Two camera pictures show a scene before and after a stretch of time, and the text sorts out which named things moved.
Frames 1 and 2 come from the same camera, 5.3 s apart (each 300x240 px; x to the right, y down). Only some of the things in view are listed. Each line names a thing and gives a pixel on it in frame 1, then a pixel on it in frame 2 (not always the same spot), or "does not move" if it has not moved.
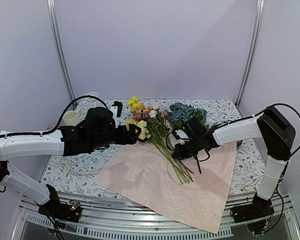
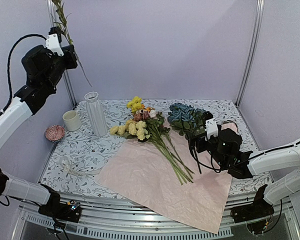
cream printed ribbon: (64, 161) does not move
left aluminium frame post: (51, 8) does not move
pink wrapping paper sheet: (139, 169) does not move
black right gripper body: (194, 147) -> (219, 158)
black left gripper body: (103, 140) -> (54, 72)
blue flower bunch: (179, 112) does not move
